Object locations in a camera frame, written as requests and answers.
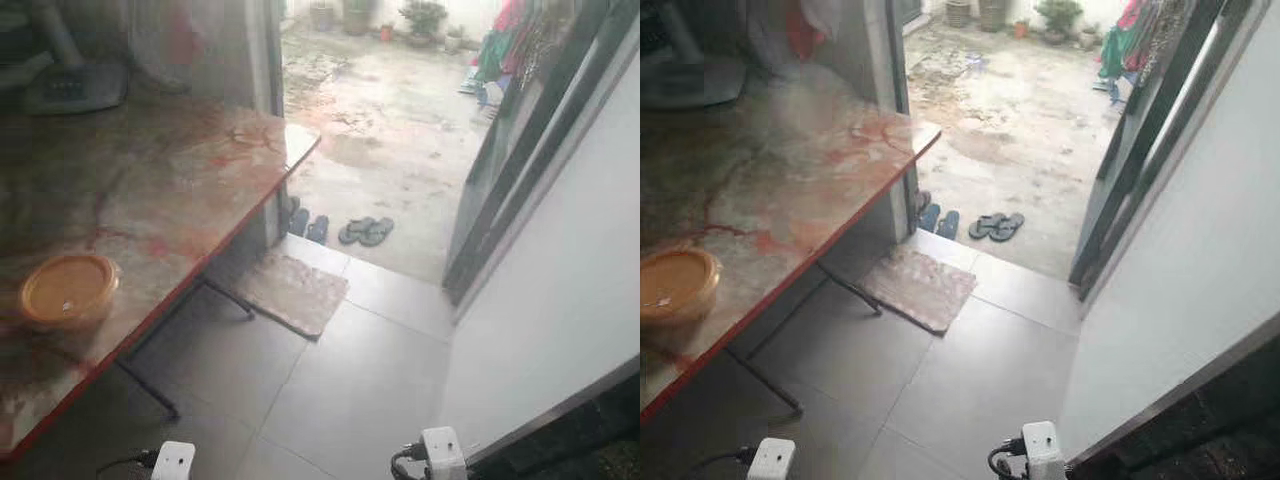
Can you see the orange lidded plastic bowl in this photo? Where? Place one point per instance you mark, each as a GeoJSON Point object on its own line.
{"type": "Point", "coordinates": [68, 290]}
{"type": "Point", "coordinates": [675, 285]}

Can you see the white panel with grey edge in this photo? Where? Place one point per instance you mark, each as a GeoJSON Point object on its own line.
{"type": "Point", "coordinates": [540, 320]}
{"type": "Point", "coordinates": [1170, 300]}

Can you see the black framed sliding door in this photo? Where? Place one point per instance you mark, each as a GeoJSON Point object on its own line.
{"type": "Point", "coordinates": [530, 130]}
{"type": "Point", "coordinates": [1150, 130]}

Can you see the grey standing fan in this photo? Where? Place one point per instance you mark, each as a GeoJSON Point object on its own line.
{"type": "Point", "coordinates": [690, 80]}
{"type": "Point", "coordinates": [75, 85]}

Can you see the hanging red and green clothes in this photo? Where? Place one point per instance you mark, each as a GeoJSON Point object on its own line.
{"type": "Point", "coordinates": [1135, 45]}
{"type": "Point", "coordinates": [505, 50]}

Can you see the grey sandal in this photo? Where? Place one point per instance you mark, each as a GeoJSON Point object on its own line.
{"type": "Point", "coordinates": [1008, 228]}
{"type": "Point", "coordinates": [378, 232]}
{"type": "Point", "coordinates": [985, 226]}
{"type": "Point", "coordinates": [355, 230]}

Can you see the pink patterned doormat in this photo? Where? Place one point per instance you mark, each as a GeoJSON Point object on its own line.
{"type": "Point", "coordinates": [918, 288]}
{"type": "Point", "coordinates": [290, 290]}

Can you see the blue sandal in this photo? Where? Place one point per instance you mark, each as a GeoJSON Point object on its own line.
{"type": "Point", "coordinates": [318, 230]}
{"type": "Point", "coordinates": [928, 215]}
{"type": "Point", "coordinates": [948, 224]}
{"type": "Point", "coordinates": [296, 220]}

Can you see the bushy green potted plant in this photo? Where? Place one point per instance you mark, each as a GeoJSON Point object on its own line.
{"type": "Point", "coordinates": [1058, 18]}
{"type": "Point", "coordinates": [423, 20]}

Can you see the small grey plant pot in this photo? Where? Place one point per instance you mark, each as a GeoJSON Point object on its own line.
{"type": "Point", "coordinates": [957, 12]}

